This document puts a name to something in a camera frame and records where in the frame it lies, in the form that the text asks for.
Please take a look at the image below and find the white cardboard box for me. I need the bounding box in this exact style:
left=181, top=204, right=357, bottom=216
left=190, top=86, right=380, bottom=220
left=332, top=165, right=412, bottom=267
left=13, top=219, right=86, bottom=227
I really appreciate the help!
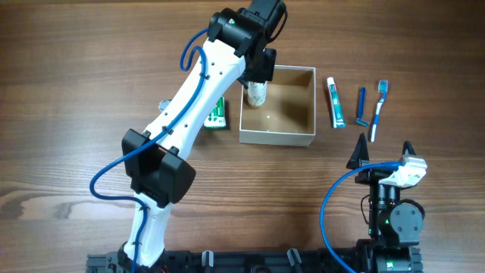
left=239, top=65, right=316, bottom=146

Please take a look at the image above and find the blue disposable razor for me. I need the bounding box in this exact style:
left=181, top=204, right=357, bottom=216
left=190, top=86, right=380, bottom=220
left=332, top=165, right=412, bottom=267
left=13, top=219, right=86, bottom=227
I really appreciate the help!
left=355, top=86, right=369, bottom=127

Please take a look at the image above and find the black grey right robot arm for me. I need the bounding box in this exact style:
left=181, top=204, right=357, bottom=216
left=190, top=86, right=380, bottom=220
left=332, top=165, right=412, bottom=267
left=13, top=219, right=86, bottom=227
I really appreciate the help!
left=343, top=134, right=427, bottom=272

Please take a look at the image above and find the green white soap box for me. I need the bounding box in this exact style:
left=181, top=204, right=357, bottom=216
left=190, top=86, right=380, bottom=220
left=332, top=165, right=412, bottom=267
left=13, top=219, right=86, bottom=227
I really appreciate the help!
left=204, top=96, right=227, bottom=130

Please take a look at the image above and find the white floral lotion tube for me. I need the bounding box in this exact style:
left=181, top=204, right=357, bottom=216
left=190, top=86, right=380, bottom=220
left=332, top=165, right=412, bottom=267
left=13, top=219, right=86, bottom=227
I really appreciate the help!
left=247, top=82, right=268, bottom=108

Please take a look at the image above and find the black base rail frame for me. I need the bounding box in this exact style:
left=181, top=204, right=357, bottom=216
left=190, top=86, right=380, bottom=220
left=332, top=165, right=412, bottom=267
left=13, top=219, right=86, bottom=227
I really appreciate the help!
left=86, top=248, right=424, bottom=273

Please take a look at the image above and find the teal toothpaste tube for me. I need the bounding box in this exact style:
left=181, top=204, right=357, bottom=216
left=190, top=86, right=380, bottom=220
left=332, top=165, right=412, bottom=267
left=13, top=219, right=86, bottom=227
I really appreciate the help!
left=327, top=77, right=346, bottom=128

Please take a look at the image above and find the blue white toothbrush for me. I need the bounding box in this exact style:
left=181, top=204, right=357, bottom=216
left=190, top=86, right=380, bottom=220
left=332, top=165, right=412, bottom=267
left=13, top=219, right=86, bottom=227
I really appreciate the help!
left=371, top=80, right=389, bottom=143

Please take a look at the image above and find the blue mouthwash bottle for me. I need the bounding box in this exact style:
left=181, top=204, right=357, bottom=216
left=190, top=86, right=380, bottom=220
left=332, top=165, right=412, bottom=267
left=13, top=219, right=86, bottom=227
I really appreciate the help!
left=158, top=99, right=171, bottom=112

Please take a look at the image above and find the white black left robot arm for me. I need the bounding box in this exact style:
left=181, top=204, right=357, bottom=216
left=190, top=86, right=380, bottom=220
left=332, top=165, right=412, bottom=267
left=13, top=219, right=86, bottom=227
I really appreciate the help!
left=118, top=1, right=288, bottom=272

